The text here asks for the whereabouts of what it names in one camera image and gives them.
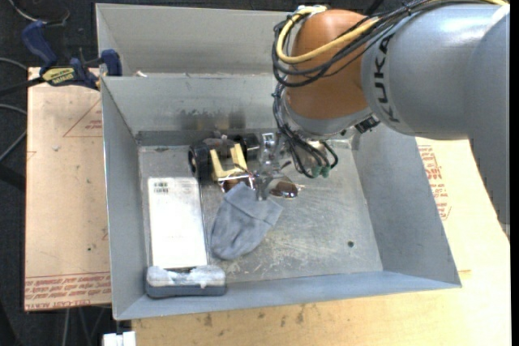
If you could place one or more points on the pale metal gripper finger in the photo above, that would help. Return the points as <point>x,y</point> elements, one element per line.
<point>269,146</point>
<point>262,188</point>

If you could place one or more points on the brown-lens sunglasses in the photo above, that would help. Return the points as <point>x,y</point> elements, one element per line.
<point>286,189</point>

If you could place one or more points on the grey sock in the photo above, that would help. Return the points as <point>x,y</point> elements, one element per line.
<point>241,223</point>

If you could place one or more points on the yellow and black toy vehicle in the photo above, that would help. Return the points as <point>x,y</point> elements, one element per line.
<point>224,164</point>

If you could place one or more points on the grey metal bin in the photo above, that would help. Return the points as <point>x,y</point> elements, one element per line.
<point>324,223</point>

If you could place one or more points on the white flat box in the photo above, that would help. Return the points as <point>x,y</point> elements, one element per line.
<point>177,220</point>

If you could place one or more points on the brown cardboard board, red print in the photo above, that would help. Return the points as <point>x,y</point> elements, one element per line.
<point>65,194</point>

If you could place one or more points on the black cylinder on white bracket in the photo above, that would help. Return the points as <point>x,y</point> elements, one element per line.
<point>367,123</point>

